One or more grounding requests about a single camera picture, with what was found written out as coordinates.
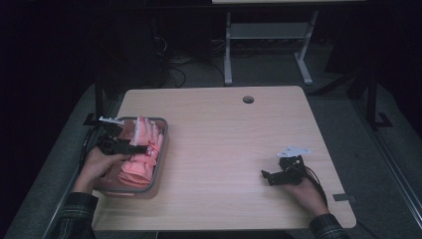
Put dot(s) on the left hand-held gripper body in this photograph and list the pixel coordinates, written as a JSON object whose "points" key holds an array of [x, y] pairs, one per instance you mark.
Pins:
{"points": [[111, 146]]}

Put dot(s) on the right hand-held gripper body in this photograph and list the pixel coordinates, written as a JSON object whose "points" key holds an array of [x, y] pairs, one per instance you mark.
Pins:
{"points": [[292, 171]]}

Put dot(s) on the pink glove with printed patch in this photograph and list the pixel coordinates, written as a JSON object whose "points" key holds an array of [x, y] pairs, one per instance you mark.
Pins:
{"points": [[144, 132]]}

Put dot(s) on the pink glove with grey palm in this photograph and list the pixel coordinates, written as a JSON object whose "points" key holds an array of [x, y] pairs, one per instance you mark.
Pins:
{"points": [[137, 172]]}

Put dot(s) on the pink basin with grey rim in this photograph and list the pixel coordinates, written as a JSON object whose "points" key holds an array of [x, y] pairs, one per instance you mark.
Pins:
{"points": [[161, 159]]}

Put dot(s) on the person's left hand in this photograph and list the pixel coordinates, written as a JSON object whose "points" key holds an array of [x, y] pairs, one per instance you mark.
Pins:
{"points": [[93, 169]]}

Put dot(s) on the person's right hand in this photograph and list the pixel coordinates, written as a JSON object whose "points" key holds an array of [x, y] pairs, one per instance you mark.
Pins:
{"points": [[308, 197]]}

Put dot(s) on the grey tape strip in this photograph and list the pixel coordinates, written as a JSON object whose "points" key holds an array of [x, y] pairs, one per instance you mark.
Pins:
{"points": [[343, 197]]}

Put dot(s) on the grey metal stand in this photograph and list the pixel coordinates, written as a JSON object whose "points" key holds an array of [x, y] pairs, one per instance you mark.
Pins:
{"points": [[268, 30]]}

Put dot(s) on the black stand post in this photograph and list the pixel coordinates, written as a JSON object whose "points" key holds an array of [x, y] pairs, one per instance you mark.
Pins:
{"points": [[371, 99], [99, 99]]}

